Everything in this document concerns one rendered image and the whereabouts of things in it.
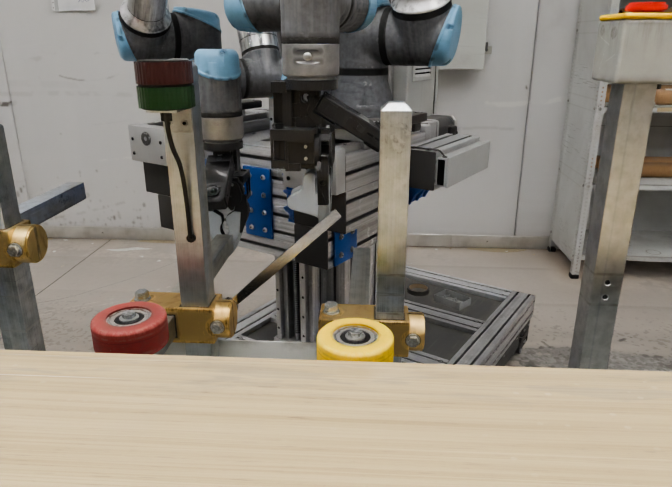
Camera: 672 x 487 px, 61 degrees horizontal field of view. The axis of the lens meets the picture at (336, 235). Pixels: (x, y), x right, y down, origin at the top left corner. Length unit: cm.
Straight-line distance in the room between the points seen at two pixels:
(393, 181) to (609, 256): 27
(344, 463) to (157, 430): 15
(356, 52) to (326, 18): 49
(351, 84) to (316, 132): 49
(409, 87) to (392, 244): 102
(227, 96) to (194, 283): 37
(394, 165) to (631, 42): 27
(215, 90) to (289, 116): 25
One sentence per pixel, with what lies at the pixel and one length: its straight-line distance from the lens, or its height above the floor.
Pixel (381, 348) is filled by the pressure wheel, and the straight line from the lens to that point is 57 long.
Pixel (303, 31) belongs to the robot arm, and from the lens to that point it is 74.
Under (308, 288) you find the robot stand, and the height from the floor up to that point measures 55.
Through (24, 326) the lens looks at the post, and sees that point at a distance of 87.
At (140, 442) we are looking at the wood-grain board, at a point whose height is 90.
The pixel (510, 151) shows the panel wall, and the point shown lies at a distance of 344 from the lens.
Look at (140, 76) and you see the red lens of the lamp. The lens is 64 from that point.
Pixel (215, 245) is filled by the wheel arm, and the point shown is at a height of 86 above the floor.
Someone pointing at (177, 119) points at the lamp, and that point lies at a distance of 69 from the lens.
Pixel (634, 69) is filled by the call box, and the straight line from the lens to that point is 69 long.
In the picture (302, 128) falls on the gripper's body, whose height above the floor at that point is 108.
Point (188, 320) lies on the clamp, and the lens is 76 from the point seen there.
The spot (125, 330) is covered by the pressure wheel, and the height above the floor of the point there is 91.
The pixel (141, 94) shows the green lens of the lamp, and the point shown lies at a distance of 64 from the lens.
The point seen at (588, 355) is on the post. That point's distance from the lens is 80.
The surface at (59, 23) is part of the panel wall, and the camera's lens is 375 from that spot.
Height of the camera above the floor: 120
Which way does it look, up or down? 19 degrees down
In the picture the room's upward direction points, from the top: straight up
